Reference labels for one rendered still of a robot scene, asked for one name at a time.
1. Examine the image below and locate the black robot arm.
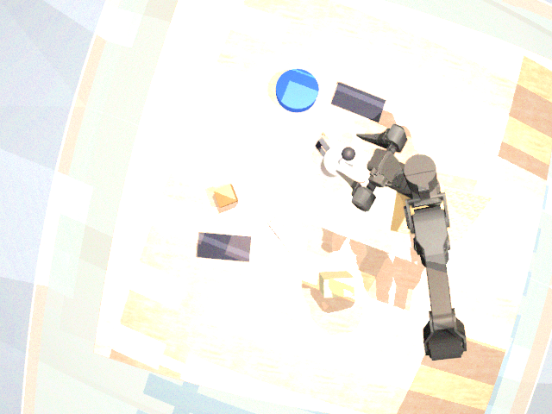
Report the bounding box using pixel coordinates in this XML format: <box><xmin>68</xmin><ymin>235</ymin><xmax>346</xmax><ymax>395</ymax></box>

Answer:
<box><xmin>367</xmin><ymin>148</ymin><xmax>467</xmax><ymax>361</ymax></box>

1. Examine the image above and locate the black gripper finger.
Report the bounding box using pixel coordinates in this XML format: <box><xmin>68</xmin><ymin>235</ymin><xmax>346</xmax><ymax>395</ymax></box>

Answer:
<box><xmin>336</xmin><ymin>170</ymin><xmax>362</xmax><ymax>196</ymax></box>
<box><xmin>356</xmin><ymin>128</ymin><xmax>389</xmax><ymax>149</ymax></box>

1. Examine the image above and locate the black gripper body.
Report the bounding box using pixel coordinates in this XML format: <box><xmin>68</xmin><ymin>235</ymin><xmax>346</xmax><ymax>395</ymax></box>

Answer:
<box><xmin>351</xmin><ymin>124</ymin><xmax>407</xmax><ymax>212</ymax></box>

